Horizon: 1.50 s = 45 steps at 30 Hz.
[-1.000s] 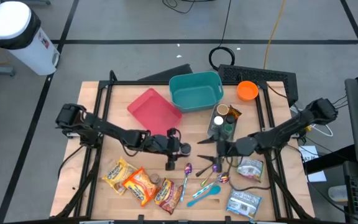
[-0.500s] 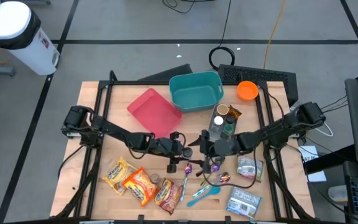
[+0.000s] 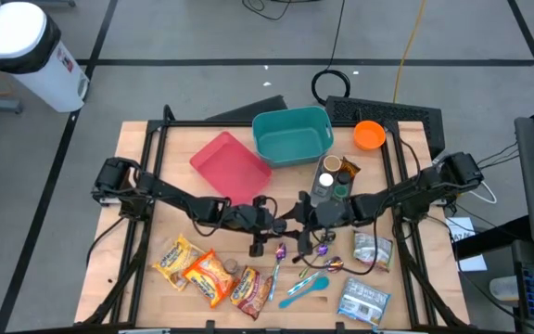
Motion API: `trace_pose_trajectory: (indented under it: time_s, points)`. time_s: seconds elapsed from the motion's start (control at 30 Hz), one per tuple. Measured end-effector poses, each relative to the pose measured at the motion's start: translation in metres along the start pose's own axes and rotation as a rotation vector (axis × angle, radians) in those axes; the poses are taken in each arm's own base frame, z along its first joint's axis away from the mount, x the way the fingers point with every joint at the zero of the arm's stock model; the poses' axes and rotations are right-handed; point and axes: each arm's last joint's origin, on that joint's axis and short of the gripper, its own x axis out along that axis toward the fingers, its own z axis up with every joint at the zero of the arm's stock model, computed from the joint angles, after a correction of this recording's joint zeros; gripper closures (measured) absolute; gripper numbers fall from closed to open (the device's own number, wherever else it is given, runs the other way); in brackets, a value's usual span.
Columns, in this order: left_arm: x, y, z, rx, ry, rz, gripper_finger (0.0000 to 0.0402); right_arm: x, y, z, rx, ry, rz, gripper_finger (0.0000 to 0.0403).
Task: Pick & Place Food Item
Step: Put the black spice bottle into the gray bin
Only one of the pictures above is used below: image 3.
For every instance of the tan-lid spice jar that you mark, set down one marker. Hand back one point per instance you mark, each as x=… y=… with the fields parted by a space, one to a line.
x=332 y=163

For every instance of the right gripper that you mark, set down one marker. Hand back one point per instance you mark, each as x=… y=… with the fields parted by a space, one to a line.
x=311 y=218

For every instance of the white paper sheet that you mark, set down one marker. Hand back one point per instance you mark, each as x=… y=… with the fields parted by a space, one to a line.
x=473 y=264

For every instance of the white trash can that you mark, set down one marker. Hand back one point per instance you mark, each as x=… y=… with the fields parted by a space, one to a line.
x=40 y=69

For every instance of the pink plastic tray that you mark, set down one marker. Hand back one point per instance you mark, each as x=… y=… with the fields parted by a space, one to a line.
x=230 y=167

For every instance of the black desk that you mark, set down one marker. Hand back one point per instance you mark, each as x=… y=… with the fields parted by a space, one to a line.
x=522 y=253

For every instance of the orange ramen packet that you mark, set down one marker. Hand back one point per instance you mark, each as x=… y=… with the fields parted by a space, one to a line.
x=209 y=278

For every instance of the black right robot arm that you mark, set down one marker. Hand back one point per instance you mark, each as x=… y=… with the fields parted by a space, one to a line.
x=397 y=195

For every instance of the green-lid spice jar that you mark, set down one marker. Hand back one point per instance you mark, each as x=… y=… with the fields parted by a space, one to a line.
x=340 y=191

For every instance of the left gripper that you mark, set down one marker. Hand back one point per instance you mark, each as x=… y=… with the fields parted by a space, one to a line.
x=262 y=222

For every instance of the grey plastic bin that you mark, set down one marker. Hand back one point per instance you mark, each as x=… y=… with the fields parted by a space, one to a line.
x=315 y=192

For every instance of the dark metal spoon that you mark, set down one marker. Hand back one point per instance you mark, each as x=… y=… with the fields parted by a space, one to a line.
x=329 y=237

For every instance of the small black-lid spice jar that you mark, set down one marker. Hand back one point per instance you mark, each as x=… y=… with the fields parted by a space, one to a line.
x=344 y=177

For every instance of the red ramen packet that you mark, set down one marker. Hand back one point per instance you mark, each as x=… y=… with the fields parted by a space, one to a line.
x=250 y=292

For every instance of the black-lid purple-label spice jar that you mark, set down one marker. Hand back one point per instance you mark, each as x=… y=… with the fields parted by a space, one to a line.
x=279 y=226

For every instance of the teal plastic bin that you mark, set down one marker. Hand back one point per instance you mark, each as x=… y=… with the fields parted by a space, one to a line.
x=292 y=139

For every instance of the green-edged silver snack packet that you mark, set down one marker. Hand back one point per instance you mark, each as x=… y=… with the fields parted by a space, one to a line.
x=373 y=250

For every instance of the small brown-topped spice jar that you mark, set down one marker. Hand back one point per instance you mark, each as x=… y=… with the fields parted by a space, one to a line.
x=230 y=265

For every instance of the black flat panel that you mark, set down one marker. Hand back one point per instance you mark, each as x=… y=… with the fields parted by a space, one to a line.
x=253 y=110

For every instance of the white computer mouse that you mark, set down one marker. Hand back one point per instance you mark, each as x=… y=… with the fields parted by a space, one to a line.
x=503 y=288

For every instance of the blue-edged silver snack packet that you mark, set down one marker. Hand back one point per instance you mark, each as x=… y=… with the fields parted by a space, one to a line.
x=363 y=301

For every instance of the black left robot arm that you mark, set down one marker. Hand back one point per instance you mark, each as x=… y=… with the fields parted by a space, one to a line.
x=169 y=197

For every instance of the black table frame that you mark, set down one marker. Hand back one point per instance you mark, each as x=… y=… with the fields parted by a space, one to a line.
x=193 y=124

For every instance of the orange plastic bowl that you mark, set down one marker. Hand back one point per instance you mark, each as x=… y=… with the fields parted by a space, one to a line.
x=369 y=135

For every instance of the orange-brown snack packet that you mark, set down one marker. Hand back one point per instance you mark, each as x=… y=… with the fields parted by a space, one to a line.
x=352 y=167

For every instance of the white-lid spice jar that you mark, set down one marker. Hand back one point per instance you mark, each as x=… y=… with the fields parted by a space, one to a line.
x=326 y=179

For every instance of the teal plastic spoon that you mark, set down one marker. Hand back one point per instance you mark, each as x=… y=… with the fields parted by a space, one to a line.
x=320 y=284

